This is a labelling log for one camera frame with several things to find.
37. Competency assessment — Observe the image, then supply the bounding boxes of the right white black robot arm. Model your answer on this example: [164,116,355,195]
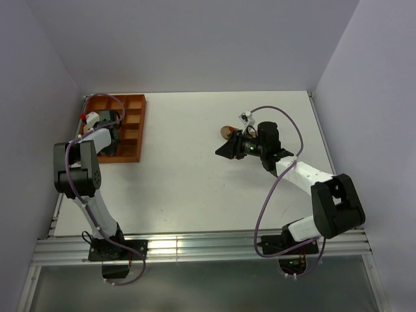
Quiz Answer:
[215,122,365,254]

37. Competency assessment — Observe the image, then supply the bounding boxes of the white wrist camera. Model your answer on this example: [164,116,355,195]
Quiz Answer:
[80,111,99,129]
[239,111,255,126]

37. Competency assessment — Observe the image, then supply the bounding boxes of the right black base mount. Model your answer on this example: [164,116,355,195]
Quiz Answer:
[257,235,319,255]

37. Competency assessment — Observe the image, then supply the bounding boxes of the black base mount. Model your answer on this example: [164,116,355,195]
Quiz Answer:
[257,235,319,255]
[88,239,148,262]

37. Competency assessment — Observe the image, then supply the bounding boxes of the aluminium frame rail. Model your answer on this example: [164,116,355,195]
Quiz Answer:
[31,229,372,267]

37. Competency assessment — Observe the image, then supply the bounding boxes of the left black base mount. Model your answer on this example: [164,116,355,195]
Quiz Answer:
[88,239,148,262]

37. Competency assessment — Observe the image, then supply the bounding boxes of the orange compartment tray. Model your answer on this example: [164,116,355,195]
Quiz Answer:
[83,94,146,164]

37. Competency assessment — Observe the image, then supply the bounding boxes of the tan argyle sock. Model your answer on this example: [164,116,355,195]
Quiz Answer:
[220,125,257,140]

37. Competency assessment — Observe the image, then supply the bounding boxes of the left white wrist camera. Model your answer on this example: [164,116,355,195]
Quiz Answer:
[80,111,99,129]

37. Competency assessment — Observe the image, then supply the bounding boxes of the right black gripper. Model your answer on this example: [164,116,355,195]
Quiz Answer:
[215,129,266,160]

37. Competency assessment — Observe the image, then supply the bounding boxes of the black box under rail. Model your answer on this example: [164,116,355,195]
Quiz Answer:
[101,264,131,280]

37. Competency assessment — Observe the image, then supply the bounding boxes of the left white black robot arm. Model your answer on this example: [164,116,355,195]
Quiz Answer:
[53,110,127,259]

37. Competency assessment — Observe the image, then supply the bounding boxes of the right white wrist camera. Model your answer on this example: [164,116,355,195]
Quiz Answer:
[239,111,255,126]

